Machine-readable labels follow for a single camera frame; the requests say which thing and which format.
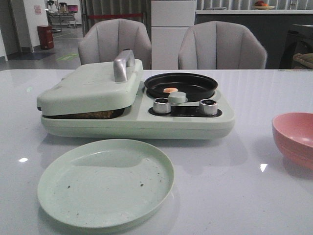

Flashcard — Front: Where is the mint green round plate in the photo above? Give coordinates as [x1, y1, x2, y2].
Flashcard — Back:
[37, 139, 174, 232]

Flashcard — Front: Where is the beige sofa armrest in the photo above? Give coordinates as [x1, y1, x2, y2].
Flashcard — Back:
[293, 53, 313, 69]

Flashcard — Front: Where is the silver control knob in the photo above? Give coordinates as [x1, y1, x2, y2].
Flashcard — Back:
[199, 99, 218, 116]
[153, 97, 171, 114]

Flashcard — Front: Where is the white refrigerator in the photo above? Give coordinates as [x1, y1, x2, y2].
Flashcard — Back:
[151, 0, 197, 70]

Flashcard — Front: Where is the grey upholstered chair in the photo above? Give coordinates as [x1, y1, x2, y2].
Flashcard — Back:
[78, 19, 152, 70]
[178, 21, 267, 70]

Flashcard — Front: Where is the mint green sandwich maker lid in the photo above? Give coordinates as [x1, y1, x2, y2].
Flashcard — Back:
[37, 50, 143, 117]

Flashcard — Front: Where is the black round frying pan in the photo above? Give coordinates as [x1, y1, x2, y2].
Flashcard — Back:
[144, 72, 218, 102]

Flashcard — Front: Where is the right silver control knob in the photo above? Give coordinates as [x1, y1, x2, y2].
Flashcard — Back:
[199, 99, 218, 116]

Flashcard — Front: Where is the left silver control knob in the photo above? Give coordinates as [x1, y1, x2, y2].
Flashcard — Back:
[153, 97, 171, 114]

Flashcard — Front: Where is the cooked shrimp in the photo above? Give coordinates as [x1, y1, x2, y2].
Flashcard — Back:
[163, 87, 178, 94]

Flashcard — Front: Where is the dark washing machine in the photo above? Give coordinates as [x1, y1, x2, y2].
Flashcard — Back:
[279, 24, 313, 69]

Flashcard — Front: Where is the mint green breakfast maker base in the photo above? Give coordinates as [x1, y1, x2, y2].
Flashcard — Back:
[41, 82, 235, 140]

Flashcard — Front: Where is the pink plastic bowl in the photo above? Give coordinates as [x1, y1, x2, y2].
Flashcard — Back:
[272, 112, 313, 169]

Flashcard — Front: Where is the dark grey kitchen counter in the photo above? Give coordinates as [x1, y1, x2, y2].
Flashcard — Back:
[196, 10, 313, 69]

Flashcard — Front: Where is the fruit plate on counter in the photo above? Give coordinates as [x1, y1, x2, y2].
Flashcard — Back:
[252, 0, 275, 10]

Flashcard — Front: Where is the red trash bin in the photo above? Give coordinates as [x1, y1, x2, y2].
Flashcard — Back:
[37, 25, 54, 49]

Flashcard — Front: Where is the right grey upholstered chair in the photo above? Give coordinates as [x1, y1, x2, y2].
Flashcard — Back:
[178, 21, 267, 70]

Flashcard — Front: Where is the red barrier belt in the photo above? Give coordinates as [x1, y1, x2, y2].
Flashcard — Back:
[87, 13, 144, 19]

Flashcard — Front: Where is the left grey upholstered chair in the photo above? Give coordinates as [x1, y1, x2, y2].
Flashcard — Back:
[78, 19, 152, 70]

